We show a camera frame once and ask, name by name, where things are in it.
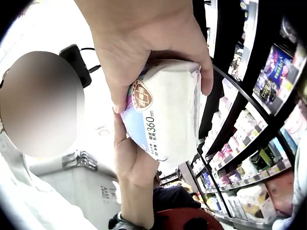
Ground person's right hand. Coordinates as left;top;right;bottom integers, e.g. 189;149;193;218
74;0;214;113

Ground person's left hand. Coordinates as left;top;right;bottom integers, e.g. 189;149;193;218
113;112;159;222

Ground person's right thumb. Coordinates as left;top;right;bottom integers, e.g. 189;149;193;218
102;50;150;113

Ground person's right fingers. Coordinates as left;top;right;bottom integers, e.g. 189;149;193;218
195;55;214;96

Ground person's left thumb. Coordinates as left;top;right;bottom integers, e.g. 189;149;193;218
113;112;129;145

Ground white soft packet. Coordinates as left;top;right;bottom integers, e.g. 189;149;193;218
120;59;202;169

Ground full shop shelf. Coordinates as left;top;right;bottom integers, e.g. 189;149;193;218
187;0;307;225

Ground black wrist band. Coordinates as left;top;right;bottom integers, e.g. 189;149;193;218
109;211;147;230

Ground red round object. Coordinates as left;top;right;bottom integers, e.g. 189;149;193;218
156;208;217;230

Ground person's body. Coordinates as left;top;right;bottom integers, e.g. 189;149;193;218
0;129;120;230

